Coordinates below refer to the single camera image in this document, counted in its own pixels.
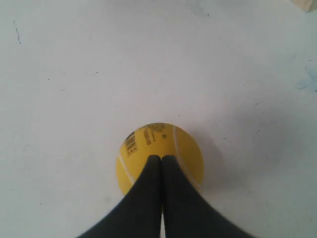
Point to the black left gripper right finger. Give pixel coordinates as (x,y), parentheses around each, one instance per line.
(186,213)

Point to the yellow rubber ball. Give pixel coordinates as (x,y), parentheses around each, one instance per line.
(158,139)

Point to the light wooden cube block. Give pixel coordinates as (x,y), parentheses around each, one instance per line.
(306,5)

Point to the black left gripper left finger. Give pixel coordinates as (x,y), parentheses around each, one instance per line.
(138,214)

